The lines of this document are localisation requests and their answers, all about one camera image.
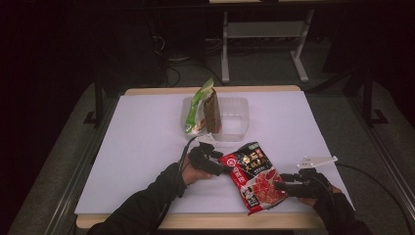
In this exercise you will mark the person's right hand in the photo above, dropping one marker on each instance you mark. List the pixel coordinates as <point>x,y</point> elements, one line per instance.
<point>313,201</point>

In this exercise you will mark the white metal table frame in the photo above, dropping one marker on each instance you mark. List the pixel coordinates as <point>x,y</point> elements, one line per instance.
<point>264,29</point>

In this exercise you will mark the red and black seasoning packet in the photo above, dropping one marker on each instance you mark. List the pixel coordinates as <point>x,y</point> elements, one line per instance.
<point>257,178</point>

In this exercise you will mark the clear plastic container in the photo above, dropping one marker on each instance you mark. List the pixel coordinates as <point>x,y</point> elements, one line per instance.
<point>233,120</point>

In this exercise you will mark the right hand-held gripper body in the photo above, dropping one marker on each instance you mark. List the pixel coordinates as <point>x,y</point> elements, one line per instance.
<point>313,182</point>

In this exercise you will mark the black metal stand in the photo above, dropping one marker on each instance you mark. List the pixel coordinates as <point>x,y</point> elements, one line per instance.
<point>96,104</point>
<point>370,98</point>

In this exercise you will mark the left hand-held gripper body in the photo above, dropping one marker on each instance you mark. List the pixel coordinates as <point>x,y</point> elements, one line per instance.
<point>200,156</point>

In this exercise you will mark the brown noodle packet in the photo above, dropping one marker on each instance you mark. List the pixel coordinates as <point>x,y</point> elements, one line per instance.
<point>212,112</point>

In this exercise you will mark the person's left hand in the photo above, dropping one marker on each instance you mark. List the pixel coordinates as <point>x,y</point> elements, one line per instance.
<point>194,176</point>

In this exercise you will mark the white table cover sheet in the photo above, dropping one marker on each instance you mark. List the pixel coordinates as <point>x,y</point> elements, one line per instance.
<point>147,147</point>

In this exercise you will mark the green and white starch packet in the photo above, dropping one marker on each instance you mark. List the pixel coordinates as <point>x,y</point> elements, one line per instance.
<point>195,109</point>

